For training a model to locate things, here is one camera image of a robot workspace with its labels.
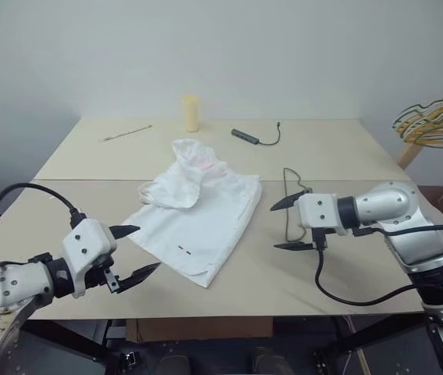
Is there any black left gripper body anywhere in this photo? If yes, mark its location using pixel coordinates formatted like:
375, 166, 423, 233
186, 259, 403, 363
84, 249, 125, 294

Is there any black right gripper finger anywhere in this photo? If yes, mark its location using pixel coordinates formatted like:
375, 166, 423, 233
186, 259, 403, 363
270, 189, 309, 212
273, 241, 316, 252

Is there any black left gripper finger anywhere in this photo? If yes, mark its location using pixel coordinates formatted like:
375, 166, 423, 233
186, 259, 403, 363
118, 262, 163, 294
109, 224, 141, 241

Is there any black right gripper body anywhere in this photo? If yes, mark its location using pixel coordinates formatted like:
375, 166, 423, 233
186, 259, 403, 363
309, 227, 331, 252

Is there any olive green wire hanger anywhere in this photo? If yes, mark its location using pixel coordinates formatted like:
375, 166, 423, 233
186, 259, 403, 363
282, 167, 313, 244

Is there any white shorts garment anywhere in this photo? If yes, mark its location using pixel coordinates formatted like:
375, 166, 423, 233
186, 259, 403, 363
121, 137, 263, 290

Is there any wooden clothes rack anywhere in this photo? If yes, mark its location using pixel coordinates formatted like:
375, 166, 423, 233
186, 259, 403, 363
398, 54, 443, 171

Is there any pale yellow cylindrical container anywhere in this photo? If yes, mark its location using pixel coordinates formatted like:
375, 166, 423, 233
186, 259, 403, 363
181, 93, 201, 133

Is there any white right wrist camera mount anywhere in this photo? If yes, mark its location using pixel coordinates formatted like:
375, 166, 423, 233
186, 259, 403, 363
294, 192, 349, 238

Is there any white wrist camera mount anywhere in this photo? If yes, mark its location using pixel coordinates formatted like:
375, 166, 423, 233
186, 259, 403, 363
294, 192, 349, 238
61, 218, 119, 300

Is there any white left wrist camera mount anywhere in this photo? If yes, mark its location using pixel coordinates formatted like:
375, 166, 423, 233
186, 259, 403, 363
61, 218, 119, 300

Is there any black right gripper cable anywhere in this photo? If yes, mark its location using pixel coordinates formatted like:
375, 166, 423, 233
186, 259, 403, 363
313, 248, 425, 306

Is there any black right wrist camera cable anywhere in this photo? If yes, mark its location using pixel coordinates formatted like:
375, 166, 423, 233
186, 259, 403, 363
350, 223, 443, 238

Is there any grey USB hub with cable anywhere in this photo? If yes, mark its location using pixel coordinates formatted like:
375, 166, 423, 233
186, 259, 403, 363
230, 121, 284, 147

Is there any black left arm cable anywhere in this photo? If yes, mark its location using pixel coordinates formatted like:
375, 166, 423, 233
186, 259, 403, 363
0, 182, 88, 375

